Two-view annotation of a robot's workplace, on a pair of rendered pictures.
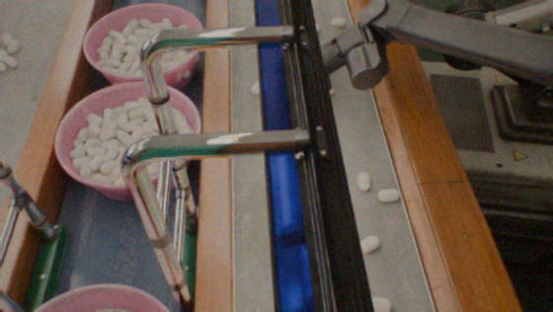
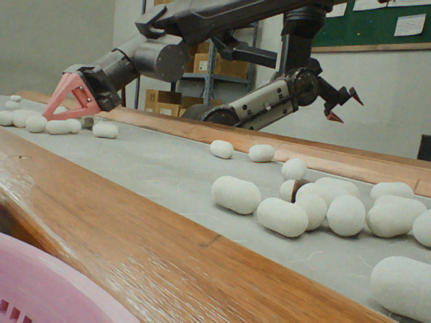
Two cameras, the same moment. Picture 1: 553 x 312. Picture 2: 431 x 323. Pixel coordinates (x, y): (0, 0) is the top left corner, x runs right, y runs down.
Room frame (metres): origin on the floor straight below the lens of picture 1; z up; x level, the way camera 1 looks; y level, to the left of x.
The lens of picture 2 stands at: (0.09, 0.14, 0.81)
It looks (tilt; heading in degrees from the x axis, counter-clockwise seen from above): 8 degrees down; 323
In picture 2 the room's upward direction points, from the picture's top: 6 degrees clockwise
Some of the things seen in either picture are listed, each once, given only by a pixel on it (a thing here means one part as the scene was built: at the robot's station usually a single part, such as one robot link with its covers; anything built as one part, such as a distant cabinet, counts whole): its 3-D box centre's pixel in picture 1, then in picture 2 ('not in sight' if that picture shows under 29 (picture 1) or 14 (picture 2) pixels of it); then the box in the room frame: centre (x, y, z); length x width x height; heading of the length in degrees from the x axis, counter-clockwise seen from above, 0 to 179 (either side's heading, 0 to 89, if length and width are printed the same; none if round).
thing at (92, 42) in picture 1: (149, 54); not in sight; (0.86, 0.30, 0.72); 0.27 x 0.27 x 0.10
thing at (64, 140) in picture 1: (134, 145); not in sight; (0.58, 0.27, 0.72); 0.27 x 0.27 x 0.10
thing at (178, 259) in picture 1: (233, 204); not in sight; (0.33, 0.05, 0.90); 0.20 x 0.19 x 0.45; 5
